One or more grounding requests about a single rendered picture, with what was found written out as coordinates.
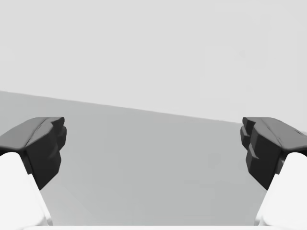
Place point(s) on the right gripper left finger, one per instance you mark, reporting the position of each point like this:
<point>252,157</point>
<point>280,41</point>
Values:
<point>36,153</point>

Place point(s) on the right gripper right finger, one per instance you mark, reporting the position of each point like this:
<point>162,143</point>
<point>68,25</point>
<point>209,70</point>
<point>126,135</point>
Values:
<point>268,155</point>

